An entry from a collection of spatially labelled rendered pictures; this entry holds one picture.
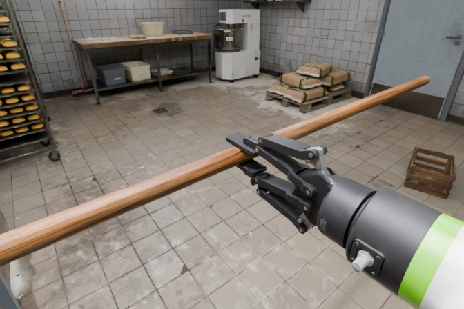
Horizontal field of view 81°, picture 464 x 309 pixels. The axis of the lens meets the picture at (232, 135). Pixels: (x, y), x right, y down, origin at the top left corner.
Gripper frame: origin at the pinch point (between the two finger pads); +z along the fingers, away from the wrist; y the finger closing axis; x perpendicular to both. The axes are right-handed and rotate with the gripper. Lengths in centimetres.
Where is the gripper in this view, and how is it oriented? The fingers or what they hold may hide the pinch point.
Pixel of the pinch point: (245, 153)
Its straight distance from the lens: 45.0
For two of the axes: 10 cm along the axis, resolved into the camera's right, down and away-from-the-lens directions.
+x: 7.8, -2.7, 5.6
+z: -6.2, -3.3, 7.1
